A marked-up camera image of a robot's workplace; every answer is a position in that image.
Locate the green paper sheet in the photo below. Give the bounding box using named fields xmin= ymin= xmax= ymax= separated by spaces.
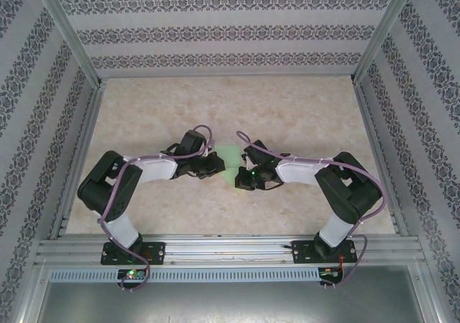
xmin=214 ymin=145 xmax=242 ymax=195

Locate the grey metal sheet panel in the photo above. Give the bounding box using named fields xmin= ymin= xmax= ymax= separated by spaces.
xmin=35 ymin=265 xmax=439 ymax=323

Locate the aluminium mounting rail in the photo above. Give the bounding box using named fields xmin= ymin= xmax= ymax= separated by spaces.
xmin=34 ymin=235 xmax=427 ymax=266

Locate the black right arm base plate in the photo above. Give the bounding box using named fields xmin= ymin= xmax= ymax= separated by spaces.
xmin=293 ymin=240 xmax=357 ymax=265

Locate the grey slotted cable duct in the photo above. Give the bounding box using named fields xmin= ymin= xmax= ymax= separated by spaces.
xmin=48 ymin=268 xmax=344 ymax=283

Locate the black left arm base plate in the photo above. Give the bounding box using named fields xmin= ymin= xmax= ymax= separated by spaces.
xmin=101 ymin=242 xmax=166 ymax=266

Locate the aluminium side rail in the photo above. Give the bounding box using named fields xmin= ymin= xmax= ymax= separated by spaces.
xmin=48 ymin=80 xmax=109 ymax=240
xmin=351 ymin=78 xmax=410 ymax=237

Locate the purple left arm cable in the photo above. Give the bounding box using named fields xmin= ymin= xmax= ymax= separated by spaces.
xmin=96 ymin=124 xmax=216 ymax=292

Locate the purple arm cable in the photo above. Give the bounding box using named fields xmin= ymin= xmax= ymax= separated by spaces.
xmin=236 ymin=130 xmax=387 ymax=290
xmin=96 ymin=124 xmax=216 ymax=292

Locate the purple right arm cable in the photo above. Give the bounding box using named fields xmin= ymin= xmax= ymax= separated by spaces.
xmin=236 ymin=130 xmax=387 ymax=290

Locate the aluminium frame post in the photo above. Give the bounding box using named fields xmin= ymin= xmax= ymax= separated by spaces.
xmin=351 ymin=0 xmax=421 ymax=85
xmin=28 ymin=0 xmax=107 ymax=90

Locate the aluminium lower frame strut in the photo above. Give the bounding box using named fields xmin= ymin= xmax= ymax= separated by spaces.
xmin=16 ymin=260 xmax=50 ymax=323
xmin=418 ymin=261 xmax=450 ymax=323

